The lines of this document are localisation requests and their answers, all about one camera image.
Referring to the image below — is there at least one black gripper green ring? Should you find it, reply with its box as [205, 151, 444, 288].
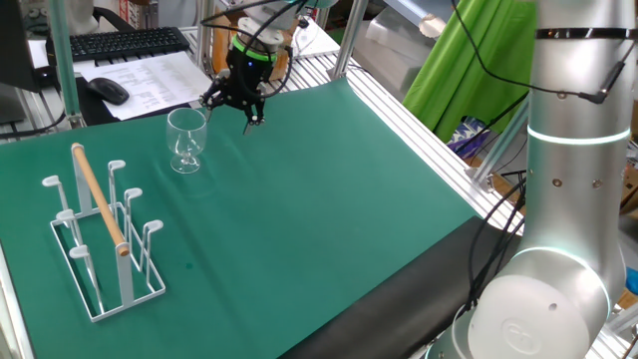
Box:
[198, 35, 279, 137]

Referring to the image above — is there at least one clear wine glass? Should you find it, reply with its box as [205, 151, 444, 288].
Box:
[165, 107, 208, 175]

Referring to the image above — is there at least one taped cardboard box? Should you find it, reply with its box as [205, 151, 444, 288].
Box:
[211, 9, 293, 81]

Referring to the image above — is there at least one printed white paper sheet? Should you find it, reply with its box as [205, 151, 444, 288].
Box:
[79, 51, 223, 122]

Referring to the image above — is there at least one blank white sheet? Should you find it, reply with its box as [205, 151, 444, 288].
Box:
[291, 19, 341, 59]

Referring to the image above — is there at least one black keyboard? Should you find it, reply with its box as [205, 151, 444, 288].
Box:
[45, 26, 191, 64]

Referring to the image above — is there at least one black computer mouse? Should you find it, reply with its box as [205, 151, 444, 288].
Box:
[87, 77, 131, 106]

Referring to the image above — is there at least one black desk pad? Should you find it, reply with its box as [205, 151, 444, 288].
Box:
[73, 77, 193, 127]

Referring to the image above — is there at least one black curved armrest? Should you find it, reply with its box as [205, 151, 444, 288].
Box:
[92, 5, 139, 34]

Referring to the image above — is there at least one green table mat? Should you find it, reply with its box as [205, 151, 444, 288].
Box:
[0, 77, 479, 359]

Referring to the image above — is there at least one translucent plastic box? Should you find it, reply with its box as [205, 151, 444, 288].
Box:
[352, 4, 435, 101]

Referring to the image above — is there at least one black monitor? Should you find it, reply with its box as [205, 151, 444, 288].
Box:
[0, 0, 44, 126]

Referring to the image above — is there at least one blue white patterned bag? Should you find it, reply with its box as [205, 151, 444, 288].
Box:
[447, 117, 494, 156]

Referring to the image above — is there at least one bright green cloth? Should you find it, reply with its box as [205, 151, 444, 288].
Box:
[402, 0, 539, 144]

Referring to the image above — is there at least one black table mat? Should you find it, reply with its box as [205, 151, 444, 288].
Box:
[278, 214, 524, 359]

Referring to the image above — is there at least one cardboard box red label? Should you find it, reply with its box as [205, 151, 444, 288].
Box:
[620, 164, 638, 215]

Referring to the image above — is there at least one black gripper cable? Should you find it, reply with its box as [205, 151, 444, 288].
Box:
[198, 0, 310, 101]

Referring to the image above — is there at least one aluminium frame post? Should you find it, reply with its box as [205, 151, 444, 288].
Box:
[194, 0, 216, 71]
[44, 0, 86, 130]
[471, 94, 530, 193]
[327, 0, 370, 81]

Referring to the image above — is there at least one white cup rack wooden handle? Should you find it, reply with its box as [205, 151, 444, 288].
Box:
[41, 142, 167, 324]

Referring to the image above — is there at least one black cable bundle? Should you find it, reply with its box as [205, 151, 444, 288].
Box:
[463, 177, 527, 320]

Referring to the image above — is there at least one black camera cable with connector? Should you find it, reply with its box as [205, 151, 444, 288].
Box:
[451, 0, 627, 106]

